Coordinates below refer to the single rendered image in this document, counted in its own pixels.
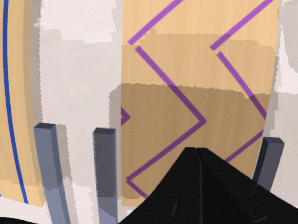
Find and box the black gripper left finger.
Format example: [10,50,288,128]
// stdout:
[118,147,202,224]

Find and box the orange strip with blue lines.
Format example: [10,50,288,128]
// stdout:
[0,0,47,208]

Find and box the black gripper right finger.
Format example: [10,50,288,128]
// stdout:
[197,147,298,224]

